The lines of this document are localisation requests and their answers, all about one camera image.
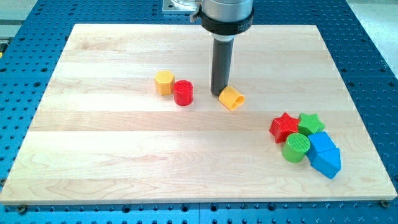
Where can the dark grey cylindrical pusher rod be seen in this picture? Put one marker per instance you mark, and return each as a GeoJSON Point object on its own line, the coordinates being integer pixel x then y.
{"type": "Point", "coordinates": [220, 67]}

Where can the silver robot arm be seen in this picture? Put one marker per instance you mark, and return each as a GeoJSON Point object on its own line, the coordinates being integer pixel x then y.
{"type": "Point", "coordinates": [224, 19]}

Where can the red star block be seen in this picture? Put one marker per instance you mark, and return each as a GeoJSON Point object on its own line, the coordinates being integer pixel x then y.
{"type": "Point", "coordinates": [283, 126]}

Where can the green star block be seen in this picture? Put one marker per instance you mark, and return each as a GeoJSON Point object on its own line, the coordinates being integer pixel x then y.
{"type": "Point", "coordinates": [310, 124]}

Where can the yellow tipped cylinder block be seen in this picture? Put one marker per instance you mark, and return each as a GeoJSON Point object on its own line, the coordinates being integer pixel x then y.
{"type": "Point", "coordinates": [231, 98]}

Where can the red cylinder block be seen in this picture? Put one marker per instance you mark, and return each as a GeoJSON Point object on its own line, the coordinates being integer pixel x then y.
{"type": "Point", "coordinates": [183, 92]}

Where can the yellow hexagon block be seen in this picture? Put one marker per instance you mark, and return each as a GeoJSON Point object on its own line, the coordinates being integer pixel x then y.
{"type": "Point", "coordinates": [164, 82]}

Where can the light wooden board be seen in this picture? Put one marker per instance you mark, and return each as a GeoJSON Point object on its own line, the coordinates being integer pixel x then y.
{"type": "Point", "coordinates": [103, 134]}

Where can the green cylinder block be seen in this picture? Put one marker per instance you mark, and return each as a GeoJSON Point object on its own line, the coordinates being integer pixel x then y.
{"type": "Point", "coordinates": [295, 147]}

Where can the blue cube block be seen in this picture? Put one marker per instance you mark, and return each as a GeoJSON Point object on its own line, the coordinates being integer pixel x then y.
{"type": "Point", "coordinates": [319, 142]}

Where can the blue triangle block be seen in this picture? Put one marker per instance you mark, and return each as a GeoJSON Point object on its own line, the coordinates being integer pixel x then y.
{"type": "Point", "coordinates": [327, 162]}

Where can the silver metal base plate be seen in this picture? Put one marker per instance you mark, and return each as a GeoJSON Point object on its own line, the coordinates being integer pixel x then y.
{"type": "Point", "coordinates": [178, 6]}

